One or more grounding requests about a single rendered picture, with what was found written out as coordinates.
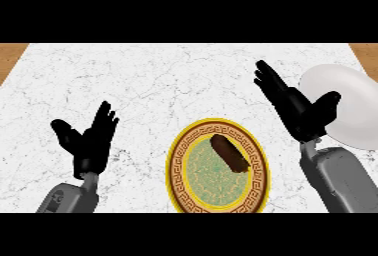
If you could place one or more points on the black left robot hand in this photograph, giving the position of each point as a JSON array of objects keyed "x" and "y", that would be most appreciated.
[{"x": 91, "y": 146}]

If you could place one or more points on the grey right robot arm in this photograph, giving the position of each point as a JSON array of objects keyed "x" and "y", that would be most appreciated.
[{"x": 336, "y": 180}]

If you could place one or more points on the brown sweet potato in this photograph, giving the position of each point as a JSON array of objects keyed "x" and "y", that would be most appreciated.
[{"x": 228, "y": 152}]

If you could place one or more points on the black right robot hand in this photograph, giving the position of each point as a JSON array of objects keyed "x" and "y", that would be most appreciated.
[{"x": 295, "y": 113}]

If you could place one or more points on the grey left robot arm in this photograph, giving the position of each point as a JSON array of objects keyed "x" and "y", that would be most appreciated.
[{"x": 70, "y": 196}]

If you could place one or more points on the yellow patterned plate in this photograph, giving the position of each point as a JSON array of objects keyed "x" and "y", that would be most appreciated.
[{"x": 218, "y": 166}]

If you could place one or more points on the white plate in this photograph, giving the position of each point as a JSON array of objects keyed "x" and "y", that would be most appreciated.
[{"x": 355, "y": 106}]

